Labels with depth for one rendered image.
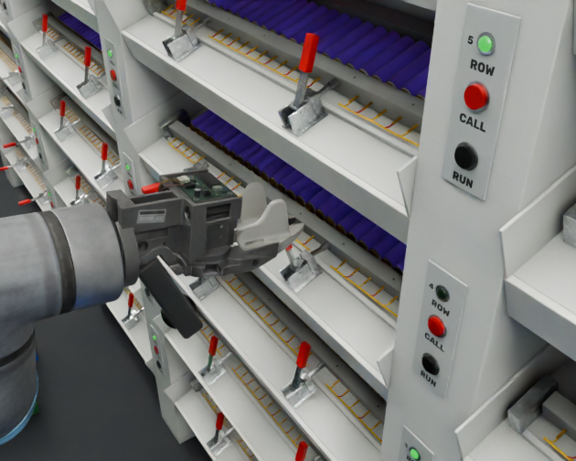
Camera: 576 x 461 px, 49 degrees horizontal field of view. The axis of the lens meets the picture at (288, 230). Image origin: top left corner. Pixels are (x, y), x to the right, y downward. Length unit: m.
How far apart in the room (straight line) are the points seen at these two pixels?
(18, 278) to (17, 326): 0.05
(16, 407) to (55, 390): 1.08
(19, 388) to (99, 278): 0.13
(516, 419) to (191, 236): 0.32
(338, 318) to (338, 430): 0.19
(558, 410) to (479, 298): 0.14
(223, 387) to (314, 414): 0.33
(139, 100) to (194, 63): 0.23
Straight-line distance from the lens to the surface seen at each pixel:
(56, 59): 1.52
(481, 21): 0.43
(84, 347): 1.81
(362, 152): 0.59
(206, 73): 0.79
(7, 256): 0.54
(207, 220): 0.59
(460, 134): 0.45
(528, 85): 0.41
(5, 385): 0.61
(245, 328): 0.97
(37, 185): 2.28
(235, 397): 1.15
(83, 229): 0.56
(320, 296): 0.73
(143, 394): 1.65
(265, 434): 1.09
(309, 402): 0.88
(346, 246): 0.73
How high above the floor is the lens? 1.20
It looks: 34 degrees down
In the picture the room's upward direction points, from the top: straight up
